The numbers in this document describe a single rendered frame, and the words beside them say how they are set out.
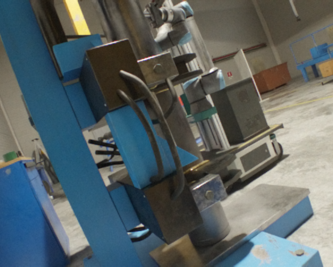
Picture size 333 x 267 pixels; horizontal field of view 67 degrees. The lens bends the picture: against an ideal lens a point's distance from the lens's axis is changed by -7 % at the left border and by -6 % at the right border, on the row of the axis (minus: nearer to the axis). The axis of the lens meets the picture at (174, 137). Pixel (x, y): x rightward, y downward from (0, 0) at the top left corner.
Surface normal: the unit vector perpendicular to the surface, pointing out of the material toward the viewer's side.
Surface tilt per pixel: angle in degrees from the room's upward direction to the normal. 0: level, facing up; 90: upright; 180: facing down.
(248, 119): 90
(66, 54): 90
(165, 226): 90
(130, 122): 90
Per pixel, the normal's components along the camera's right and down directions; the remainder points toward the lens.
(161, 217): 0.39, -0.07
